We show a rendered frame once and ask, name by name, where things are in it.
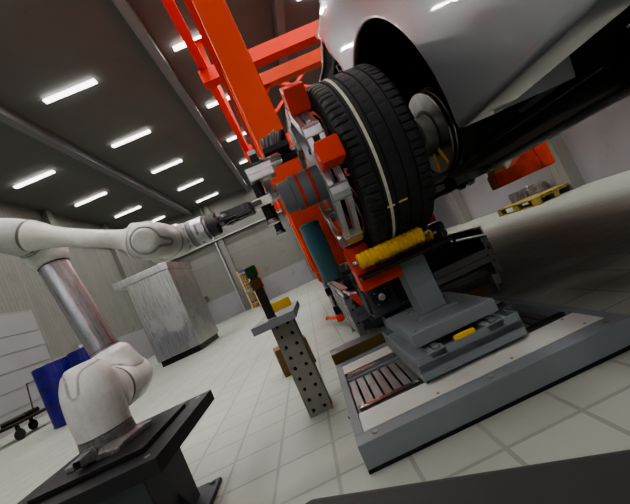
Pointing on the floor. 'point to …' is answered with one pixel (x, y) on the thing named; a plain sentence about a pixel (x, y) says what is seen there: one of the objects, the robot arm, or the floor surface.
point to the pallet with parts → (531, 196)
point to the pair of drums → (47, 375)
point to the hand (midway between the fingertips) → (263, 202)
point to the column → (302, 368)
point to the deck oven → (171, 310)
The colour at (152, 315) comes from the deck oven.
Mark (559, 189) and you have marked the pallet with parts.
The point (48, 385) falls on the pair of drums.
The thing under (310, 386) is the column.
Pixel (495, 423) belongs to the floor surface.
